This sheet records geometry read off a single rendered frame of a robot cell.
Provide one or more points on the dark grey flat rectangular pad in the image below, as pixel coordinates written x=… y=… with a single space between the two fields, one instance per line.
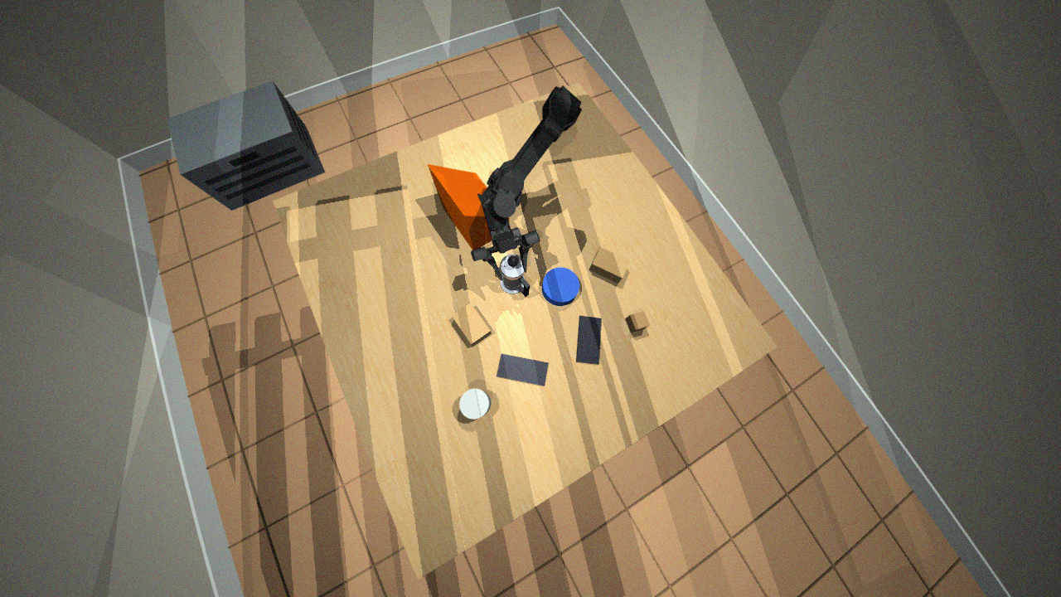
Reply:
x=522 y=369
x=589 y=337

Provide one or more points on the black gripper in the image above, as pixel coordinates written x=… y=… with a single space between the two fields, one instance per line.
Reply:
x=485 y=254

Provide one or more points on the blue short cylinder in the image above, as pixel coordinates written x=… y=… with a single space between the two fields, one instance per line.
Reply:
x=560 y=286

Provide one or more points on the grey cylinder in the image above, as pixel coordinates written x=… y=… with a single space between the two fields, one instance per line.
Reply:
x=475 y=403

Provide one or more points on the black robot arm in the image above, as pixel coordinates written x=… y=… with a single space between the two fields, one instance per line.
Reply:
x=506 y=183

